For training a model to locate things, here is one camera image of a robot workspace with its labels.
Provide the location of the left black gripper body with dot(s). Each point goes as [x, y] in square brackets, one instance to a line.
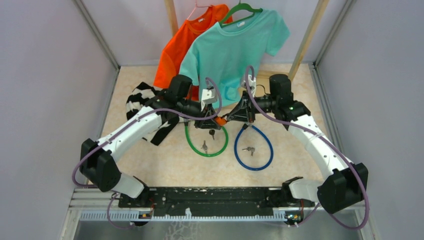
[207, 107]

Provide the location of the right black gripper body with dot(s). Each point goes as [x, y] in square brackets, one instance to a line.
[247, 99]

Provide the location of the black padlock keys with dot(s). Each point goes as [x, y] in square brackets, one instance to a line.
[212, 133]

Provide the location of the orange padlock with keys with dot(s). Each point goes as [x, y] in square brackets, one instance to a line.
[220, 120]

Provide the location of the blue cable lock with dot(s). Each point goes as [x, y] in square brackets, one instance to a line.
[270, 146]

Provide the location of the green lock keys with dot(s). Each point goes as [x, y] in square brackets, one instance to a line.
[205, 147]

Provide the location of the green cable lock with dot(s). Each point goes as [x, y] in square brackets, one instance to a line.
[209, 155]

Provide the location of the blue lock keys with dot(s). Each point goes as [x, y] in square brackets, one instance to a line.
[250, 149]

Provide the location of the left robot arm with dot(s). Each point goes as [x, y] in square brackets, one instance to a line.
[98, 158]

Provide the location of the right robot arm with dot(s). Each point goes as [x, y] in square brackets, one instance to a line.
[344, 182]

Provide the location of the wooden clothes rack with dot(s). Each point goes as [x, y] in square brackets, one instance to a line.
[311, 29]

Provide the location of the teal t-shirt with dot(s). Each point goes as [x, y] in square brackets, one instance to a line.
[222, 53]

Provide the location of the black white striped garment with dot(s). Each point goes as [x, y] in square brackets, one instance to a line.
[136, 100]

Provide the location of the orange t-shirt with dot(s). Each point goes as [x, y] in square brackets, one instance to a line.
[174, 52]

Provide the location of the pink hanger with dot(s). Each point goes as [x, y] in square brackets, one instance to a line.
[199, 8]

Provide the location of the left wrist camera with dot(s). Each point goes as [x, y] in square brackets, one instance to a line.
[208, 97]

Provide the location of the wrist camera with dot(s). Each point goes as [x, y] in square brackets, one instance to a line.
[208, 97]
[252, 82]

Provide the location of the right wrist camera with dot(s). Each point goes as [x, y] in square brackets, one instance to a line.
[252, 82]

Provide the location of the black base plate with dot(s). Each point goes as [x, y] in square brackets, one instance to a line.
[213, 201]

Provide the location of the aluminium rail frame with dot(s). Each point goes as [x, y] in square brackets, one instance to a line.
[96, 205]

